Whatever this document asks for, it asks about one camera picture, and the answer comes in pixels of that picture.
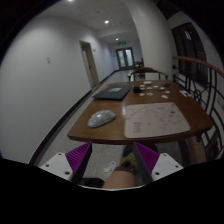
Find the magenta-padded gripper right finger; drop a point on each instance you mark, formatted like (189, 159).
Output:
(148, 156)

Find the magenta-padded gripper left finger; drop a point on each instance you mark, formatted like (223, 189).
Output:
(77, 156)

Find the transparent computer mouse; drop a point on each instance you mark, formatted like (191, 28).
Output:
(101, 118)

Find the white marble mouse pad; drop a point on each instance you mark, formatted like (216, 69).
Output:
(155, 120)

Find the person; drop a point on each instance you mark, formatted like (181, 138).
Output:
(120, 178)

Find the small white disc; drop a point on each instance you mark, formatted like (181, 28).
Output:
(149, 88)
(167, 91)
(142, 94)
(150, 93)
(142, 85)
(156, 86)
(164, 96)
(162, 88)

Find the small black box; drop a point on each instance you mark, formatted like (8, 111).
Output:
(137, 89)

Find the printed white card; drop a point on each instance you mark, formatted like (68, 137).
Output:
(185, 93)

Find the black laptop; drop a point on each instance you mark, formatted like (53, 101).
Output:
(112, 91)

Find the small dark gadget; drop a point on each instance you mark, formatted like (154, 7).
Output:
(167, 85)

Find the wooden armchair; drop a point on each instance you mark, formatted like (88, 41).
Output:
(146, 70)

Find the white side door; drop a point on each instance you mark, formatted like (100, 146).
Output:
(90, 65)

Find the small wooden chair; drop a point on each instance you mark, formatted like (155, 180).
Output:
(138, 64)

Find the glass double door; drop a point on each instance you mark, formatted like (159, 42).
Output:
(125, 58)

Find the dark window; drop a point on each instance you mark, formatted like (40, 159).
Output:
(188, 53)

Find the green exit sign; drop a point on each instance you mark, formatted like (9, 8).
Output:
(122, 43)

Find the ceiling lights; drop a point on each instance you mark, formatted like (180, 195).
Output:
(106, 21)

